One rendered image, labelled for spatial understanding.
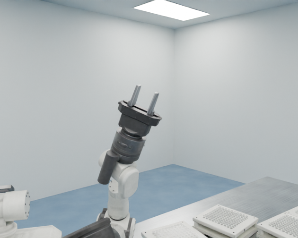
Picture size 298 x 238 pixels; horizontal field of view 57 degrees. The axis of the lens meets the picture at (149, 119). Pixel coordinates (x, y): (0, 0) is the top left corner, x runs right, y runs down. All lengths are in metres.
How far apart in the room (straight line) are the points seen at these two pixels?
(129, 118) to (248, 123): 4.31
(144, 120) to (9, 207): 0.38
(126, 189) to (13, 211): 0.30
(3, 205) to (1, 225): 0.05
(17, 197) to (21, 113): 3.58
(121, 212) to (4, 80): 3.45
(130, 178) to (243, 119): 4.31
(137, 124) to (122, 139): 0.06
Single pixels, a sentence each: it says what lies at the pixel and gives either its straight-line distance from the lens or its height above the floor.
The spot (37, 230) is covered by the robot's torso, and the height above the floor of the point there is 1.29.
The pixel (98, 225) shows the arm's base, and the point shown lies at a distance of 0.71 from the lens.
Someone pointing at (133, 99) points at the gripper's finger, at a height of 1.61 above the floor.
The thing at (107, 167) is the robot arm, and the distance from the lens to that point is 0.78.
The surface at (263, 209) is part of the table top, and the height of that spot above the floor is 0.90.
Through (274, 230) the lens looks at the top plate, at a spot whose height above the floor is 0.97.
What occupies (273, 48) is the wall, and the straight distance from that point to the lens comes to 4.84.
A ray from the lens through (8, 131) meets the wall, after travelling 4.24.
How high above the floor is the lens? 1.64
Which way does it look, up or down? 6 degrees down
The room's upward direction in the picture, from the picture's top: straight up
